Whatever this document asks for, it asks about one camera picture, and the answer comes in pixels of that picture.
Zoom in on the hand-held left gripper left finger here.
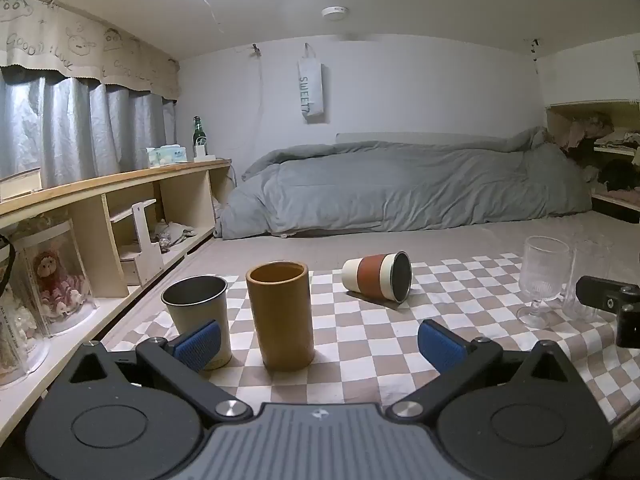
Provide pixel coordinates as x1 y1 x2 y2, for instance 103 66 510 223
67 319 254 422

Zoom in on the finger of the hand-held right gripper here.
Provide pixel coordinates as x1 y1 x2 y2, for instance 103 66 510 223
575 275 640 349

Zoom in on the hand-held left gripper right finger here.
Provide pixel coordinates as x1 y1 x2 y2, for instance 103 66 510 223
388 318 577 422

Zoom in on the white cup with rust sleeve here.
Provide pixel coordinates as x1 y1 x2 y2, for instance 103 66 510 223
342 251 413 303

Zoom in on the grey metal cup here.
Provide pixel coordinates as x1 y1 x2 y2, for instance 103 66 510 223
160 275 234 371

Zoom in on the tall mustard cylindrical cup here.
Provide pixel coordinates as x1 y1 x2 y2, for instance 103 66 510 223
245 260 315 372

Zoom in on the clear glass tumbler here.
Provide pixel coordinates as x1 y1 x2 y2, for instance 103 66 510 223
562 240 617 324

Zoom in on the clear stemmed glass goblet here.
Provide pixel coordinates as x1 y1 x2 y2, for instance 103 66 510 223
517 236 572 330

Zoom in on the brown white checkered cloth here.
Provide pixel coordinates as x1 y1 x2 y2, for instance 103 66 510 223
104 254 640 433

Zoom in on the grey plush toy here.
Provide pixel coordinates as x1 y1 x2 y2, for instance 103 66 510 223
154 220 199 252

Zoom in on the small wooden stand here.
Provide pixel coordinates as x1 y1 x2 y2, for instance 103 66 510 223
108 198 166 287

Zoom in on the wooden shelf with clothes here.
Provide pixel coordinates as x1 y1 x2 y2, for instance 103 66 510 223
544 99 640 222

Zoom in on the taupe bed sheet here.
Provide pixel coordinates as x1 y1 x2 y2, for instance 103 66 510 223
95 209 640 356

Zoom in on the doll in clear case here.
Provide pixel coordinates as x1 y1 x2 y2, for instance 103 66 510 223
11 219 97 337

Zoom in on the grey duvet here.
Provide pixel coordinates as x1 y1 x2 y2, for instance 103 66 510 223
215 126 594 240

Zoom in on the clear case with white flowers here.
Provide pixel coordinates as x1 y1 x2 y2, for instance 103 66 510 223
0 238 52 389

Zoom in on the long wooden shelf unit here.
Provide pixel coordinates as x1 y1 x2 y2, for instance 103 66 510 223
0 158 234 413

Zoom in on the pale green tissue pack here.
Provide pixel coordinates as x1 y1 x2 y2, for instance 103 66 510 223
146 145 189 167

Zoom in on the green glass bottle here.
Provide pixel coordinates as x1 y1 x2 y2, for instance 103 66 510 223
192 115 209 159

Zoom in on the thick book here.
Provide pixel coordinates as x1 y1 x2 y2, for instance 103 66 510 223
0 167 42 202

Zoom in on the grey curtain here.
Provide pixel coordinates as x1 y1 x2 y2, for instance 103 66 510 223
0 66 179 189

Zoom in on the white hanging fabric bag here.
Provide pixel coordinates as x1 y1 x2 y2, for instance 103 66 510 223
297 43 326 124

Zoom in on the beige printed curtain valance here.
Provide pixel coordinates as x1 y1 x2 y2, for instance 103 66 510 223
0 0 181 101

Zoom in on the black strap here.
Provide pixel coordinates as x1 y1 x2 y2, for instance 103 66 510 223
0 234 17 292

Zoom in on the white wall cable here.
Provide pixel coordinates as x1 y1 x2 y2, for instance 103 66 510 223
251 43 267 147

